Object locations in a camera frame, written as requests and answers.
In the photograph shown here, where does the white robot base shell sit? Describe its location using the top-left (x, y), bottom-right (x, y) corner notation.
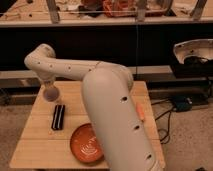
top-left (173, 39), bottom-right (213, 64)

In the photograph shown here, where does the long wooden workbench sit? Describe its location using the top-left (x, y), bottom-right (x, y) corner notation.
top-left (0, 0), bottom-right (213, 27)

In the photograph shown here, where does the black floor cable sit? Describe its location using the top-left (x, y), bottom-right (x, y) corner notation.
top-left (151, 98), bottom-right (174, 145)

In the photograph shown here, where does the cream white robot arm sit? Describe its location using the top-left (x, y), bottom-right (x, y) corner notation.
top-left (24, 44), bottom-right (163, 171)

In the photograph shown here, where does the black rectangular case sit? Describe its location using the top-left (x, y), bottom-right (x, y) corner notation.
top-left (51, 105), bottom-right (65, 130)

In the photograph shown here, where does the orange marker pen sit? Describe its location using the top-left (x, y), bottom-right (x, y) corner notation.
top-left (136, 103), bottom-right (145, 121)

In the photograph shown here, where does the orange object on workbench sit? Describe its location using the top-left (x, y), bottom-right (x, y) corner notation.
top-left (103, 0), bottom-right (135, 17)

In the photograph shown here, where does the black power adapter box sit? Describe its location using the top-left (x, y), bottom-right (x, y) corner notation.
top-left (171, 96), bottom-right (192, 112)

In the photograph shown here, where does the light wooden table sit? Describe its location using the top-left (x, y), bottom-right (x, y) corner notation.
top-left (9, 80), bottom-right (167, 170)

